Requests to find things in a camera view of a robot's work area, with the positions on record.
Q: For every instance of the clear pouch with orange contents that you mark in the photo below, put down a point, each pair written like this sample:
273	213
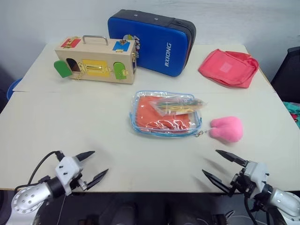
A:
143	126

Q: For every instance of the black office chair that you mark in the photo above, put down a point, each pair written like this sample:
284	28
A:
288	77

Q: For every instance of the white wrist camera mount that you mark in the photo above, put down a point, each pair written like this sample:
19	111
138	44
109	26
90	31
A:
66	170
257	172

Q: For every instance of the pink fabric pouch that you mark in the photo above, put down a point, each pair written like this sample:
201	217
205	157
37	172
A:
228	69

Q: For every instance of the clear packet of coloured sticks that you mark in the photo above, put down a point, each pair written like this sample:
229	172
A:
178	106

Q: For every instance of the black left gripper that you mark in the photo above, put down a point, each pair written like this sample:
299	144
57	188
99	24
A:
77	180

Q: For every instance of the colourful clothes pile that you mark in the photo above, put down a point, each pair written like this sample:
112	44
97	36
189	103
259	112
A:
294	112

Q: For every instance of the blue plastic bucket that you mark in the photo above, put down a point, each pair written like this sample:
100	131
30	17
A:
14	89

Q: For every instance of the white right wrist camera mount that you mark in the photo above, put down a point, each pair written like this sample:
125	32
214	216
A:
257	172

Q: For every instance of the blue RXONG case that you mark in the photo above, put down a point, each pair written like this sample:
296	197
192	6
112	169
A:
154	44

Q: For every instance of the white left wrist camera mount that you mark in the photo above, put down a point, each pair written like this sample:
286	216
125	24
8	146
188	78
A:
66	170

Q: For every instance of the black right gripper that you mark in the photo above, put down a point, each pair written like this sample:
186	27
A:
242	182

